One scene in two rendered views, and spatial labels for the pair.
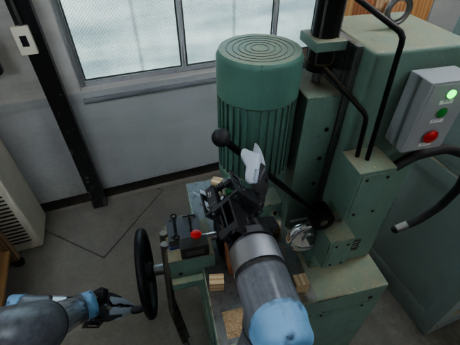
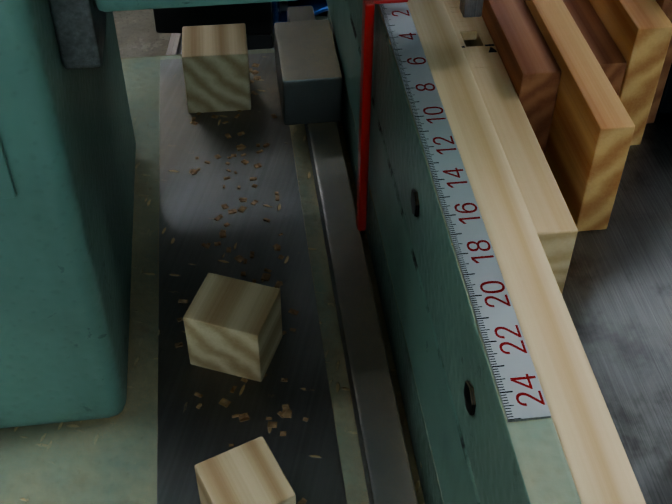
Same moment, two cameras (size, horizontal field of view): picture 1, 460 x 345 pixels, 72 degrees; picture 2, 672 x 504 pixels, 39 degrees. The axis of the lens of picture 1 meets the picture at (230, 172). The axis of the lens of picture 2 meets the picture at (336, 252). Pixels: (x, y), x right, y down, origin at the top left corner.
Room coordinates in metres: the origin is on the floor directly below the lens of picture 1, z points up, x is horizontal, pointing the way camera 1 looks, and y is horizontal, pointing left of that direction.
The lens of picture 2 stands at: (1.04, -0.08, 1.19)
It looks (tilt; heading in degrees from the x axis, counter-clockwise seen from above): 44 degrees down; 186
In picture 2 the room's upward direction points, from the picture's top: 1 degrees clockwise
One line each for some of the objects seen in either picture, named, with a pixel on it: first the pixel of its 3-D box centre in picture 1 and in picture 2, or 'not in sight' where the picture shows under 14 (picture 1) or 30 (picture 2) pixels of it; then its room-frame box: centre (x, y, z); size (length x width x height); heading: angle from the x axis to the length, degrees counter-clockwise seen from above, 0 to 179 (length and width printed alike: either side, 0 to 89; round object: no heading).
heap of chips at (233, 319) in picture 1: (243, 319); not in sight; (0.35, -0.04, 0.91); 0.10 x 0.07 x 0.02; 104
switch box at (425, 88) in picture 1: (426, 110); not in sight; (0.56, -0.40, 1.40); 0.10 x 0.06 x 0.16; 104
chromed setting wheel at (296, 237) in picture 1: (307, 235); not in sight; (0.53, -0.21, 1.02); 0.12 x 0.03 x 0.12; 104
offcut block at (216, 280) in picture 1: (216, 282); not in sight; (0.45, 0.04, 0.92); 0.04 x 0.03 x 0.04; 94
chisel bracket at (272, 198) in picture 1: (256, 208); not in sight; (0.63, -0.08, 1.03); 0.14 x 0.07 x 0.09; 104
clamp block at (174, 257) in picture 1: (189, 247); not in sight; (0.57, 0.13, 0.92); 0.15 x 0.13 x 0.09; 14
